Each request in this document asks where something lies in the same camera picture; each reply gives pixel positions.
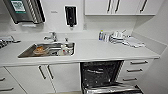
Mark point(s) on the steel sink basin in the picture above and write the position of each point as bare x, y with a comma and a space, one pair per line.
26, 53

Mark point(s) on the orange sponge in bowl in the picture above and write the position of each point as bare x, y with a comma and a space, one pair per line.
40, 50

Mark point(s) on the stack of white dishes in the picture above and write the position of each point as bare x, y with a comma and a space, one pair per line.
117, 37

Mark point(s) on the steel paper towel dispenser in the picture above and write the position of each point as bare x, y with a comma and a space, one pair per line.
23, 10

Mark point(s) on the black wall soap dispenser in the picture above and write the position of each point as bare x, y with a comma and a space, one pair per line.
70, 16

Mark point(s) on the white plastic bottle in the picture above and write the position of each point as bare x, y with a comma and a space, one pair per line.
105, 37

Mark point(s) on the white three-door wall cabinet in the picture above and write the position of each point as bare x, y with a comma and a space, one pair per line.
120, 6

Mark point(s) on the white mug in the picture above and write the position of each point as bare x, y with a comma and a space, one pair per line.
66, 50

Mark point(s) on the white narrow drawer cabinet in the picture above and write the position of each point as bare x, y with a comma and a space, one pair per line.
136, 70

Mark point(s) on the small wall label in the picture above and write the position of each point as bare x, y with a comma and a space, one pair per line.
54, 12

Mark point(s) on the stainless steel dishwasher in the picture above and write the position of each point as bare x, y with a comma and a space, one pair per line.
133, 89

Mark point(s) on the chrome sink faucet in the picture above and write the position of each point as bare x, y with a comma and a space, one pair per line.
51, 36

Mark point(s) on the dish rack with items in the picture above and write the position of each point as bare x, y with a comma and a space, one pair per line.
8, 42

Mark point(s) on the white two-door base cabinet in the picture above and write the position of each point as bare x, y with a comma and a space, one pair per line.
63, 78

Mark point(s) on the white wide drawer cabinet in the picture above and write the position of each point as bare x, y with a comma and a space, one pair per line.
8, 83

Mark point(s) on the white wall outlet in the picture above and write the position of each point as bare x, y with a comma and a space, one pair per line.
84, 26

